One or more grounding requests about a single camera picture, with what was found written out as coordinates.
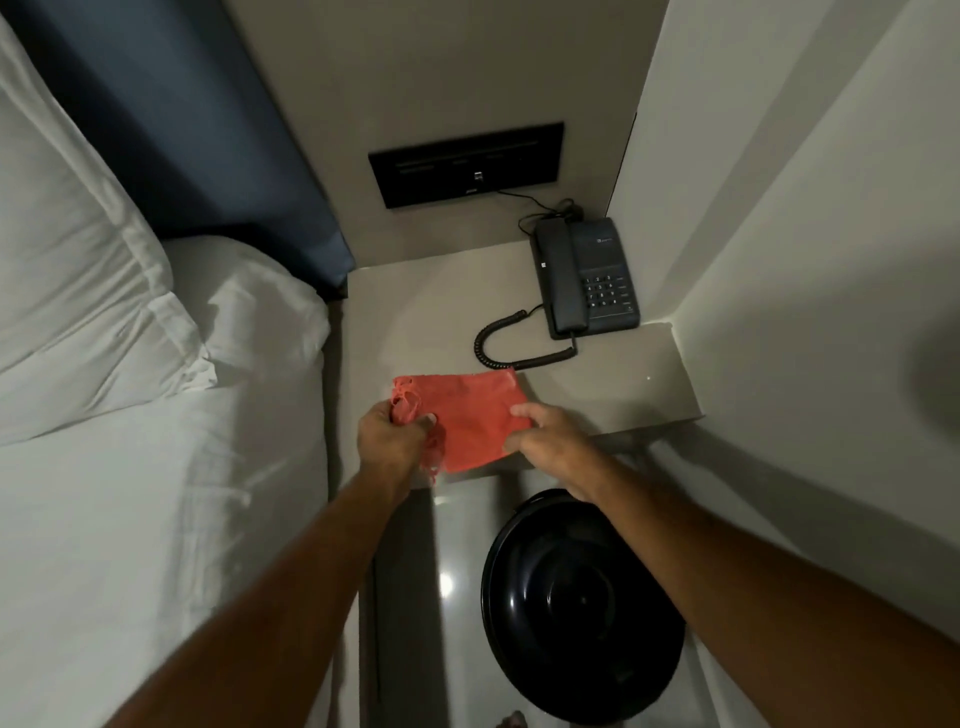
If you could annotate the person's right forearm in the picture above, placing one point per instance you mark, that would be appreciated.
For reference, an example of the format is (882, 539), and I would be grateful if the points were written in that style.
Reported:
(765, 607)

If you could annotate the black desk telephone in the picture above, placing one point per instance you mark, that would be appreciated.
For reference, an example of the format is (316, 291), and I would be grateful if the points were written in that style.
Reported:
(592, 276)

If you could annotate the person's right thumb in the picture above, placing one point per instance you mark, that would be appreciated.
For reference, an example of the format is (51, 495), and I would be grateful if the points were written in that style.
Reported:
(521, 442)

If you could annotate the person's left forearm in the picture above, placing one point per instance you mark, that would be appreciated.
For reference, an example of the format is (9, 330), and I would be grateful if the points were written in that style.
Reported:
(247, 615)

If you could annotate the black round waste bin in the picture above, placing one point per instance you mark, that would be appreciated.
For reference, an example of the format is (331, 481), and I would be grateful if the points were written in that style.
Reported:
(581, 607)

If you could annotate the black wall switch panel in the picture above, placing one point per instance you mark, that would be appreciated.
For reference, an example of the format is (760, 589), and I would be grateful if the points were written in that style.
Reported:
(466, 165)

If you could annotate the person's left hand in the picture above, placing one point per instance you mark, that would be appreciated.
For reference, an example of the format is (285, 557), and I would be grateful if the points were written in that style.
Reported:
(388, 442)

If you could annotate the person's left fingers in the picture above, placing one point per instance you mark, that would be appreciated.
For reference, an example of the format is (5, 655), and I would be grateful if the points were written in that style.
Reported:
(420, 429)

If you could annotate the white bed sheet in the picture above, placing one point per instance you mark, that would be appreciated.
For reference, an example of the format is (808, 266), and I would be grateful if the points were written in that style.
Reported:
(150, 540)

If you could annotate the large white pillow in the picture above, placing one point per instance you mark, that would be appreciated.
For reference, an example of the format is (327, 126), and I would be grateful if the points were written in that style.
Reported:
(67, 255)

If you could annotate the blue padded headboard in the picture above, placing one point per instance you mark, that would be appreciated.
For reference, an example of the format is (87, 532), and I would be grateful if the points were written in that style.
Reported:
(195, 127)

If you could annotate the small white pillow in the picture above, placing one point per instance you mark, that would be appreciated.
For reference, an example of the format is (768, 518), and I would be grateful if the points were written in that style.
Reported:
(247, 300)

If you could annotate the person's right hand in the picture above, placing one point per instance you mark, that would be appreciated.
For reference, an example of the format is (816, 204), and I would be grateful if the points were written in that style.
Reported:
(553, 444)

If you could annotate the red cleaning cloth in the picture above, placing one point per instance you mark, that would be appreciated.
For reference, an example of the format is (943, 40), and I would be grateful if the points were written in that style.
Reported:
(469, 420)

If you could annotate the black telephone handset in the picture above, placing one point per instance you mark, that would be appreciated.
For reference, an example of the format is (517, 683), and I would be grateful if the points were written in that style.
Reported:
(559, 277)

